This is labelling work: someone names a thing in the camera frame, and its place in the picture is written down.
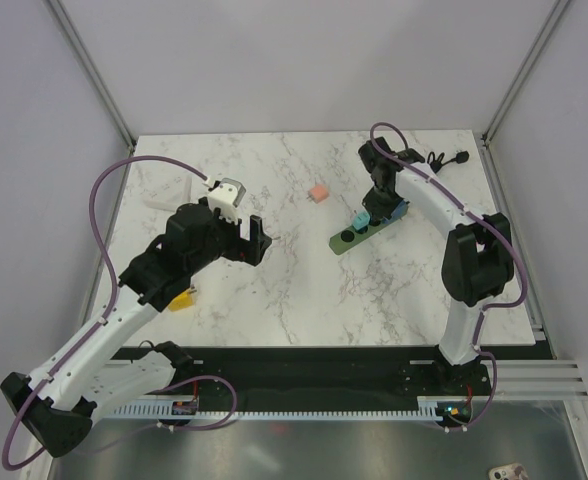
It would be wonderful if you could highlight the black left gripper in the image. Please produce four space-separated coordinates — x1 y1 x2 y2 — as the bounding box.
187 206 271 275

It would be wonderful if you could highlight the blue cube socket adapter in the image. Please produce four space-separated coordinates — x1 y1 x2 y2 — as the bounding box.
382 200 408 224

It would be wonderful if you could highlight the teal USB plug adapter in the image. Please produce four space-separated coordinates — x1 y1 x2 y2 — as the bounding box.
352 211 371 234

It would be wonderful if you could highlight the yellow plug adapter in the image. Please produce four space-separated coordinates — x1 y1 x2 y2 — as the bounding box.
167 285 197 312

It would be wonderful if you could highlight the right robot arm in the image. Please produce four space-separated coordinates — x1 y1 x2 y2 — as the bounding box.
358 137 514 394

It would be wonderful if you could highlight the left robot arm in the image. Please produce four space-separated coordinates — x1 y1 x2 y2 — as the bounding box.
0 199 272 458

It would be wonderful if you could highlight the pink plug adapter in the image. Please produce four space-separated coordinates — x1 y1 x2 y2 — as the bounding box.
307 184 329 204

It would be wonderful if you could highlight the green power strip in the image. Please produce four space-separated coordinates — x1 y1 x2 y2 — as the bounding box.
328 220 396 256

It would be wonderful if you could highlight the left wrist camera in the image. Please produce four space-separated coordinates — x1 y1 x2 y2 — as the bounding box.
204 177 246 225

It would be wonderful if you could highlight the black power cord with plug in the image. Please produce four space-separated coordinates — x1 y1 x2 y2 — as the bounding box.
425 149 471 175

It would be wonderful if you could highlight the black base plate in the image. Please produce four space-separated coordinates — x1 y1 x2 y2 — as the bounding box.
108 340 505 414

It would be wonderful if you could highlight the white slotted cable duct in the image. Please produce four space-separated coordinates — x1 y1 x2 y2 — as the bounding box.
106 396 471 421

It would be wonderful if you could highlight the aluminium frame rail right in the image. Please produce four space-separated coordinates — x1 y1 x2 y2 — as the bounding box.
480 0 573 148

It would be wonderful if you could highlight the aluminium frame rail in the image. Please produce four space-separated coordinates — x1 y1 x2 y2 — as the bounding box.
480 0 573 148
44 0 137 153

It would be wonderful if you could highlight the aluminium frame rail left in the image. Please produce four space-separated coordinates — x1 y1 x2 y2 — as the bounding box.
44 0 137 153

